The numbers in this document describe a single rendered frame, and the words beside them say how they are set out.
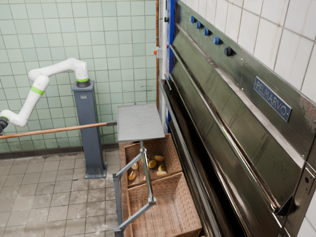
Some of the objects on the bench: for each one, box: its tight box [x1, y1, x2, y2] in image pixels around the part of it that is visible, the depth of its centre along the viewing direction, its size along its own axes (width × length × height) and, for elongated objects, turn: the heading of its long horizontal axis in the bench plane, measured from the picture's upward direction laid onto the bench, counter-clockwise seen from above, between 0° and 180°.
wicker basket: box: [126, 172, 203, 237], centre depth 216 cm, size 49×56×28 cm
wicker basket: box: [123, 133, 183, 198], centre depth 265 cm, size 49×56×28 cm
